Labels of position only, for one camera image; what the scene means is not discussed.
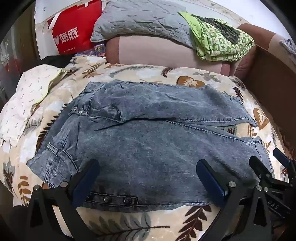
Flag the white patterned cloth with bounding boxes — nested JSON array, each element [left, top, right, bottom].
[[0, 64, 68, 148]]

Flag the grey quilted cloth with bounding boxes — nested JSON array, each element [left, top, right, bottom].
[[279, 38, 296, 55]]

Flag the green patterned cloth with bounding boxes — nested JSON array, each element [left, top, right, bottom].
[[178, 11, 255, 62]]

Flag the black cloth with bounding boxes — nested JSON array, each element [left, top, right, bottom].
[[43, 55, 76, 68]]

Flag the blue denim pants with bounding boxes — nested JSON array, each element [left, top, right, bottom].
[[26, 80, 275, 212]]

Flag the red shopping bag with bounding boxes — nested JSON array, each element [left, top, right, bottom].
[[43, 0, 103, 55]]

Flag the cardboard box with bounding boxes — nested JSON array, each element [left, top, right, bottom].
[[242, 44, 296, 161]]

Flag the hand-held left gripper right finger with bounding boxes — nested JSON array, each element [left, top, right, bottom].
[[196, 159, 272, 241]]

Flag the leaf print blanket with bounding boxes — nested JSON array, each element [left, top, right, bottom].
[[0, 56, 292, 241]]

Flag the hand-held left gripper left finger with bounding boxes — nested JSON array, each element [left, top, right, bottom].
[[26, 159, 101, 241]]

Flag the dark green striped cloth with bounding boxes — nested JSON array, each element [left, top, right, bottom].
[[192, 14, 241, 44]]

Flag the small colourful packet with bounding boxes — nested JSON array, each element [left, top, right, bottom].
[[94, 44, 107, 56]]

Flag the grey quilted pillow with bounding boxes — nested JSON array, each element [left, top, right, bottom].
[[90, 0, 195, 48]]

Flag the pink bolster cushion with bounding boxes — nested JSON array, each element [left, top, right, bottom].
[[105, 23, 278, 77]]

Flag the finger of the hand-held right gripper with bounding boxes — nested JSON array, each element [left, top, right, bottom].
[[273, 148, 292, 167], [249, 155, 273, 184]]

